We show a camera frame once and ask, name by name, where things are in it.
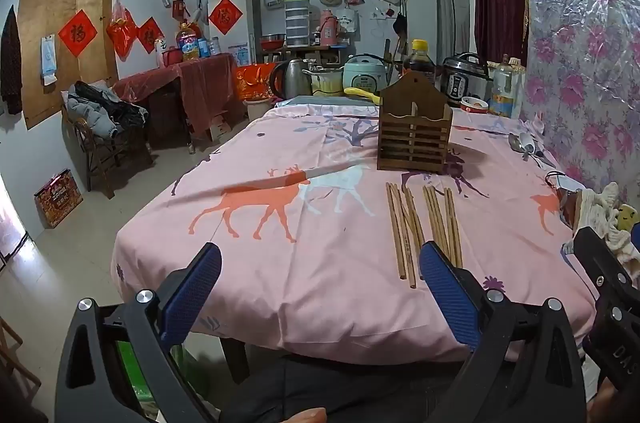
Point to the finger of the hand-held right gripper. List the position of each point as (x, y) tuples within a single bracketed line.
[(597, 255)]

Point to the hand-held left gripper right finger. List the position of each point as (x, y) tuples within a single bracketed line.
[(447, 298)]

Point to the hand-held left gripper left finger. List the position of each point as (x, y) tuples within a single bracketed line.
[(192, 293)]

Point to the bundle of wooden chopsticks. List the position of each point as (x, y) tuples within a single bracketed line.
[(436, 223)]

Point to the wooden chopstick holder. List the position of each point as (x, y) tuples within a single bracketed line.
[(415, 138)]

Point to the person's left hand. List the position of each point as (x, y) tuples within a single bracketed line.
[(305, 416)]

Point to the brown wallet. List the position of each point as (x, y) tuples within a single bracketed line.
[(567, 208)]

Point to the pink deer printed tablecloth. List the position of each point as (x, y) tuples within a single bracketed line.
[(310, 263)]

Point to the person's dark trousers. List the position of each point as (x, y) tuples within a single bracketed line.
[(350, 393)]

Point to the red patterned gift box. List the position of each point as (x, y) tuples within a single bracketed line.
[(59, 200)]

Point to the wooden chair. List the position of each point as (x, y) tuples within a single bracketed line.
[(100, 158)]

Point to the cardboard box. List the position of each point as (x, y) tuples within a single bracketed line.
[(218, 128)]

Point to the clear plastic oil bottle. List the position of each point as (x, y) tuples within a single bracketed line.
[(505, 93)]

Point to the small red white bowl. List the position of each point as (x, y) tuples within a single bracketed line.
[(475, 105)]

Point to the black jacket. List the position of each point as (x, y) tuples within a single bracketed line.
[(125, 110)]

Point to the beige bucket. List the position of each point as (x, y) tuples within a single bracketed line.
[(257, 109)]

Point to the grey padded jacket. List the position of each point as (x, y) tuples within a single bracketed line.
[(92, 118)]

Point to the red covered side table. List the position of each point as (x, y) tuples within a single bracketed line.
[(200, 88)]

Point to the black pressure cooker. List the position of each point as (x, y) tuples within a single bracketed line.
[(462, 83)]

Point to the red gold gift box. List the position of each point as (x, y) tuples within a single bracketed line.
[(252, 83)]

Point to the yellow ladle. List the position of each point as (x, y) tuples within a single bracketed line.
[(360, 93)]

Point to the grey blue cloth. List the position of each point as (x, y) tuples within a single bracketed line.
[(310, 100)]

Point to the floral plastic sheet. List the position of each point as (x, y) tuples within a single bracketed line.
[(575, 28)]

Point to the light green rice cooker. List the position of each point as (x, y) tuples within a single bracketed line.
[(365, 75)]

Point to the steel electric kettle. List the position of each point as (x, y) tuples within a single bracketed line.
[(295, 78)]

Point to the dark sauce bottle yellow cap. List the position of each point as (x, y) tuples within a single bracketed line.
[(422, 58)]

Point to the blue can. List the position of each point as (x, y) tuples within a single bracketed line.
[(203, 48)]

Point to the pale yellow pot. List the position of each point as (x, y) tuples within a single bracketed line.
[(325, 84)]

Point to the silver can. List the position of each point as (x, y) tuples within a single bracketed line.
[(215, 46)]

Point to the yellow cooking oil bottle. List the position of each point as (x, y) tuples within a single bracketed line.
[(188, 45)]

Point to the white can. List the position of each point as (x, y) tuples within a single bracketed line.
[(160, 45)]

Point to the white refrigerator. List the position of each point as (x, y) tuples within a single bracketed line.
[(227, 43)]

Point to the red diamond paper decoration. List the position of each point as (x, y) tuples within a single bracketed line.
[(149, 35), (77, 33), (226, 15)]

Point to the red basin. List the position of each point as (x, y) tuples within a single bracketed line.
[(272, 44)]

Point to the wooden shelf table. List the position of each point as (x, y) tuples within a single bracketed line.
[(300, 49)]

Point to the red hanging plastic bag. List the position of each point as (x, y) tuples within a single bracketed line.
[(121, 30)]

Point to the blue white hanging packet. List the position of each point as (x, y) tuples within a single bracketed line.
[(49, 58)]

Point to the black hanging brush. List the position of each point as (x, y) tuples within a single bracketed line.
[(400, 25)]

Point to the red hanging item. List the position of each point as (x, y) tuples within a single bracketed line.
[(178, 9)]

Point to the grey stacked food container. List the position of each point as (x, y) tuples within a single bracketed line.
[(297, 23)]

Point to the white tote bag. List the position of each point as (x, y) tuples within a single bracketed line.
[(347, 23)]

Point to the pink thermos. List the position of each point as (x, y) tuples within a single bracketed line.
[(329, 28)]

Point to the brown wooden board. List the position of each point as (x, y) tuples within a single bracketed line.
[(37, 3)]

